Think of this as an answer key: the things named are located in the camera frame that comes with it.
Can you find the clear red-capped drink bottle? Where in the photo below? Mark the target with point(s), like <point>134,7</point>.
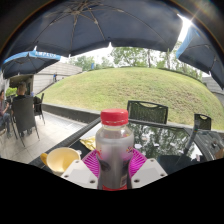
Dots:
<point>114,150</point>

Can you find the yellow snack packet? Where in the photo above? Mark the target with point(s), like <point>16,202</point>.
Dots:
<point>88,143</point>

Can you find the dark green wicker chair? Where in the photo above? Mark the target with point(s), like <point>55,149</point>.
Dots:
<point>146,111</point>
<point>202,121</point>

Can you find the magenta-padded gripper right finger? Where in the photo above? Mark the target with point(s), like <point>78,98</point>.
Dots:
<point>148,170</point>

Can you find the navy umbrella with blue edge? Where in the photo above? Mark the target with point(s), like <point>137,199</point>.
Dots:
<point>26,65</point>

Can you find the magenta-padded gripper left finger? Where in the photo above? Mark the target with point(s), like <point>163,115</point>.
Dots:
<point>78,173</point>

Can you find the grey umbrella pole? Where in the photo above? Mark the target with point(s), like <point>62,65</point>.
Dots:
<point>191,136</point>

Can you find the navy patio umbrella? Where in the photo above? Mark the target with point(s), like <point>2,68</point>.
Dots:
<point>93,26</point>
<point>203,56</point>

